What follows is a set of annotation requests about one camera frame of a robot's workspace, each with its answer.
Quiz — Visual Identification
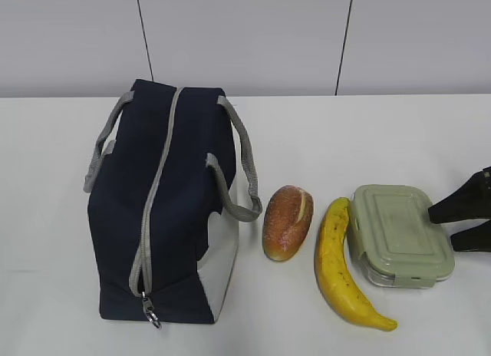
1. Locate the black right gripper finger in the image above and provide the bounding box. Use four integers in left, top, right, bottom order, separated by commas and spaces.
428, 166, 490, 224
450, 220, 491, 252

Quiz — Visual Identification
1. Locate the green lid food container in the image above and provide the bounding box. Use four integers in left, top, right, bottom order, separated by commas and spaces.
348, 184, 455, 288

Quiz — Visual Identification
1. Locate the yellow banana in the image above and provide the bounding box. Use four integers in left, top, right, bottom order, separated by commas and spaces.
314, 197, 397, 331

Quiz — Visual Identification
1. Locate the brown bread roll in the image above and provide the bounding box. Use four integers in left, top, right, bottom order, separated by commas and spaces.
262, 185, 314, 262

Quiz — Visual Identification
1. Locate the navy blue lunch bag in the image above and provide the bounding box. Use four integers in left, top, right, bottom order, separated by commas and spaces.
84, 79, 262, 328

